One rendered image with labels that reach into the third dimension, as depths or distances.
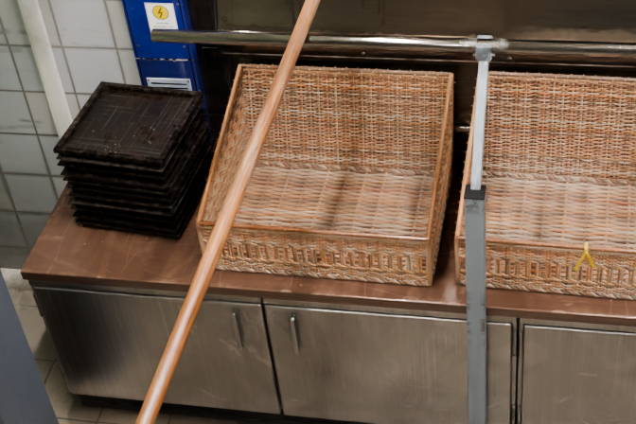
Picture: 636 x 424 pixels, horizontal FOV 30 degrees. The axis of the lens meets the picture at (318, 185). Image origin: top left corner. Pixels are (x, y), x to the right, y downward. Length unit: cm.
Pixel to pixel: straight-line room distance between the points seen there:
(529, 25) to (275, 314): 91
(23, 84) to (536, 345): 155
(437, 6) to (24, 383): 133
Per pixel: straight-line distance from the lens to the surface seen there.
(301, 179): 307
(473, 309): 265
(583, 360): 284
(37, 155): 351
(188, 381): 314
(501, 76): 294
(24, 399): 294
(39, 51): 324
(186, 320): 211
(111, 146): 290
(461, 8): 287
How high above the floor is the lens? 256
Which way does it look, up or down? 41 degrees down
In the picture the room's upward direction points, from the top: 7 degrees counter-clockwise
